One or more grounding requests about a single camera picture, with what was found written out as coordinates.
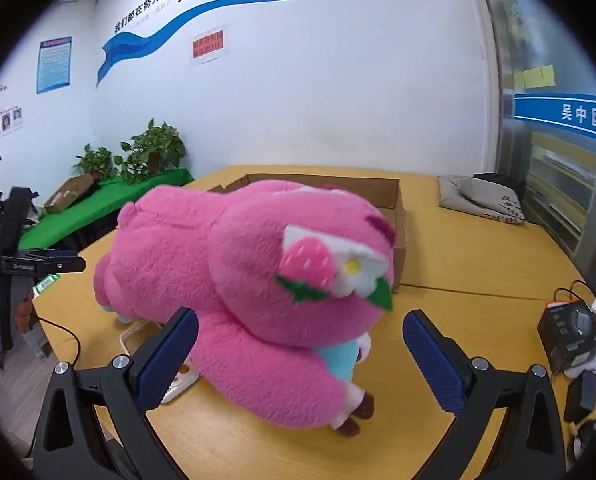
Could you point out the cardboard box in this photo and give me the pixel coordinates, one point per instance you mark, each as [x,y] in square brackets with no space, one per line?
[328,183]
[70,195]

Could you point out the yellow sticky notes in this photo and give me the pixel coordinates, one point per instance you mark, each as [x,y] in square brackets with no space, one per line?
[535,77]

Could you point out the small black box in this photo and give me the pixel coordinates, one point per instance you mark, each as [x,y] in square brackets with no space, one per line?
[581,395]

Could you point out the green white card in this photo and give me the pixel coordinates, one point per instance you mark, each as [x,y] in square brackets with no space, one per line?
[47,285]

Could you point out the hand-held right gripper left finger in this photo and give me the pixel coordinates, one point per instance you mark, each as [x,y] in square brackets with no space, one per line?
[170,355]

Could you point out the blue ribbon wall decal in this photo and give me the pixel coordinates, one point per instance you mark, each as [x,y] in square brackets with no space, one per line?
[143,42]

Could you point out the blue framed wall notice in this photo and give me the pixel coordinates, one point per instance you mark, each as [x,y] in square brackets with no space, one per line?
[54,65]

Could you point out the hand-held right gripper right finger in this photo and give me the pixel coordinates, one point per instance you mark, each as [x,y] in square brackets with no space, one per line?
[430,355]

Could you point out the green table cloth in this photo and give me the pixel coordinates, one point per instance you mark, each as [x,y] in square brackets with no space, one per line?
[103,205]

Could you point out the red paper wall notice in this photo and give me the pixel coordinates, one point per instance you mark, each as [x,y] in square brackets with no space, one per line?
[208,46]

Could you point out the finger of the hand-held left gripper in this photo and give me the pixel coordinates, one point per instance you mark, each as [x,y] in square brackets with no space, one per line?
[58,254]
[53,265]

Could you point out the black stand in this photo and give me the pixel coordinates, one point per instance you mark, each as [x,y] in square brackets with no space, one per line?
[14,225]

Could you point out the flat open cardboard box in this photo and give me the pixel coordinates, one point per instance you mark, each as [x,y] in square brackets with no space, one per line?
[70,195]

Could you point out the wooden desktop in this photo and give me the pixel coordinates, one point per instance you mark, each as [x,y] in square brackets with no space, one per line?
[452,270]

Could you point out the metal window frame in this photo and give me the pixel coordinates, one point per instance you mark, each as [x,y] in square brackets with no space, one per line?
[497,85]

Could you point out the cream plastic object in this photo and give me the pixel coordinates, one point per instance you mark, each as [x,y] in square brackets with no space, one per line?
[180,377]

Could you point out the small potted plant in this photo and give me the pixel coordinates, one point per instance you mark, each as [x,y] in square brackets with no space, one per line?
[95,162]

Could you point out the large potted plant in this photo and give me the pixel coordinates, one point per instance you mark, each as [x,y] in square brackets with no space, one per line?
[153,150]

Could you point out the pink plush toy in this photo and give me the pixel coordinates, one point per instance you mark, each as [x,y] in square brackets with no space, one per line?
[203,260]

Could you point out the blue window banner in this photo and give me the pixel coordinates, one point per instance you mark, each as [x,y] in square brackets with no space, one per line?
[562,112]

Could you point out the grey cloth bag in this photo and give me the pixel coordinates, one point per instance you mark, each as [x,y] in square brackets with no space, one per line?
[477,200]

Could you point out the row of wall photo cards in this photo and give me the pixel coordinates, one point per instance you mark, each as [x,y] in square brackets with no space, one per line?
[0,125]

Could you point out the black product box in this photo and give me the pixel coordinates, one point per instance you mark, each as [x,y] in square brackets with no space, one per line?
[567,335]

